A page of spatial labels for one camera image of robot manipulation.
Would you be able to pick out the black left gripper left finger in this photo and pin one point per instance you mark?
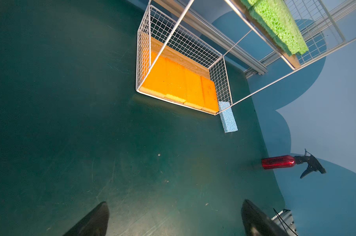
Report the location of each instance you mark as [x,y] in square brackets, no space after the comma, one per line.
[95,223]

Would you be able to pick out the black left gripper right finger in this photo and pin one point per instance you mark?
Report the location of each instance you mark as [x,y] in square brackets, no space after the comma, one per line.
[257,223]

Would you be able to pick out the green sponge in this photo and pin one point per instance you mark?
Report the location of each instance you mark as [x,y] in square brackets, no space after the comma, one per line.
[275,17]

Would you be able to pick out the blue sponge near shelf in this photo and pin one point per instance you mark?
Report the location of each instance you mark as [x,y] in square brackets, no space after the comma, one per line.
[227,117]

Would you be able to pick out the red small object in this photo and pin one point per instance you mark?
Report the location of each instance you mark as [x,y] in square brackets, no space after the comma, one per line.
[288,161]

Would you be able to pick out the white wire wooden shelf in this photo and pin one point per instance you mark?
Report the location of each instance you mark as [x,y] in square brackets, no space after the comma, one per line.
[161,34]

